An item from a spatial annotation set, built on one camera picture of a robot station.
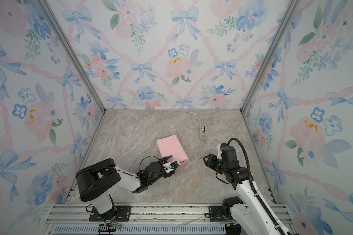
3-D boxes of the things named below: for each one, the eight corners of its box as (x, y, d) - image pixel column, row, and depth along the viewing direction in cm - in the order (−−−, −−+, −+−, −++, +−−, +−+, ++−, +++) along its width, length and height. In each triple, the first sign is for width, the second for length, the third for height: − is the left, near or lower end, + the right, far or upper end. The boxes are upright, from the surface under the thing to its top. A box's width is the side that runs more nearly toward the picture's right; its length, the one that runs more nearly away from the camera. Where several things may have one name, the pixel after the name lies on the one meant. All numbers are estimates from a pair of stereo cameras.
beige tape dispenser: (199, 140, 104) (200, 136, 100) (198, 128, 112) (199, 123, 107) (207, 140, 104) (208, 136, 100) (205, 128, 112) (206, 123, 107)
